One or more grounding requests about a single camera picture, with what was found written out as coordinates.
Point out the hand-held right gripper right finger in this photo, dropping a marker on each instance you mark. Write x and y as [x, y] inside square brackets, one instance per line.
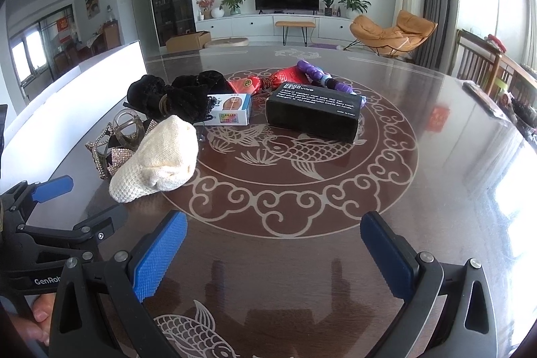
[386, 257]

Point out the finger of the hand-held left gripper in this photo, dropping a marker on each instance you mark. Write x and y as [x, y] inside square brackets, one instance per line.
[52, 189]
[107, 221]

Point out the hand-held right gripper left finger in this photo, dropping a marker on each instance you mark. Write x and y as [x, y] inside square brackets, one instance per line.
[161, 253]

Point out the rhinestone hair clip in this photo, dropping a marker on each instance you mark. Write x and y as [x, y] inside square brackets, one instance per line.
[105, 156]

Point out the cream knitted hat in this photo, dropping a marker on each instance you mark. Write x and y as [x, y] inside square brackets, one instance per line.
[159, 156]

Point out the clear plastic hair clip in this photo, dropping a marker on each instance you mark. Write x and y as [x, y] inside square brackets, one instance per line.
[126, 127]

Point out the black sequined velvet bundle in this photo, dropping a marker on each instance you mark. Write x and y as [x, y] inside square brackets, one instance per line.
[147, 93]

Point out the white cardboard storage box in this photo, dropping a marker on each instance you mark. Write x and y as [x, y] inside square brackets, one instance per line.
[105, 64]

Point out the blue and white carton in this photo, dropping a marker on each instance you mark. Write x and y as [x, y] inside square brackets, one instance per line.
[230, 108]

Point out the black rectangular box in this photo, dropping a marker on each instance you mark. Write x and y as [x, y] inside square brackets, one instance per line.
[312, 112]

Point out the purple teal toy bundle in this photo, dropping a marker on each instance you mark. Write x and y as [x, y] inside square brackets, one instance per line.
[319, 75]

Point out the red packets bundle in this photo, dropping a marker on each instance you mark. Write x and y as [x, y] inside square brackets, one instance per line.
[285, 77]

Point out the brown patterned glass desktop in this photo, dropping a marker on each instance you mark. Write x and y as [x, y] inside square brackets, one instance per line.
[293, 265]

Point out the person's left hand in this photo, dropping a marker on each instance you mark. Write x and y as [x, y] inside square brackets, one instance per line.
[37, 316]

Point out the red door decoration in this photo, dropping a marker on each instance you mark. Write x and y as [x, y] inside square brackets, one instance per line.
[63, 23]

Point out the brown cardboard box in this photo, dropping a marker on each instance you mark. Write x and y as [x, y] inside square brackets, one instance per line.
[186, 41]

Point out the oval beige cat scratcher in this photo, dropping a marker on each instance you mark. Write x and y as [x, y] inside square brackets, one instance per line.
[226, 42]

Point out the wooden slatted chair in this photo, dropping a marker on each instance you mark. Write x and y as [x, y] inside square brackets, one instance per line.
[474, 56]

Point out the purple floor mat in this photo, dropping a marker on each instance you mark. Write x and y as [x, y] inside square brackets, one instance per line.
[325, 46]

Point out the orange lounge chair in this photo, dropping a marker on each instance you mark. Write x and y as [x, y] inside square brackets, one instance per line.
[377, 33]

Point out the white round vase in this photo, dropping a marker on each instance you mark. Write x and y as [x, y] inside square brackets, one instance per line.
[217, 13]

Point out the red flowers in vase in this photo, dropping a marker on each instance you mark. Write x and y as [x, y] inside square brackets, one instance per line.
[205, 3]

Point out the white television cabinet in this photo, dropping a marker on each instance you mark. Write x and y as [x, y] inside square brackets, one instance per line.
[251, 26]

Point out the wooden bench with metal legs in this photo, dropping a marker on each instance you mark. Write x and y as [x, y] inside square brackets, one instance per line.
[295, 23]

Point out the green potted plant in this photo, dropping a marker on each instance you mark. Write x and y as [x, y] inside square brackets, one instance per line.
[233, 1]

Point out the large leafy potted plant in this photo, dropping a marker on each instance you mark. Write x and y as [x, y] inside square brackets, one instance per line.
[354, 3]

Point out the small potted plant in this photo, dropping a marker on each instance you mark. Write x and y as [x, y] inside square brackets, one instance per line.
[328, 5]

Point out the framed wall painting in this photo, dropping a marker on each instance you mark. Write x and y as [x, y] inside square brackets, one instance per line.
[92, 1]

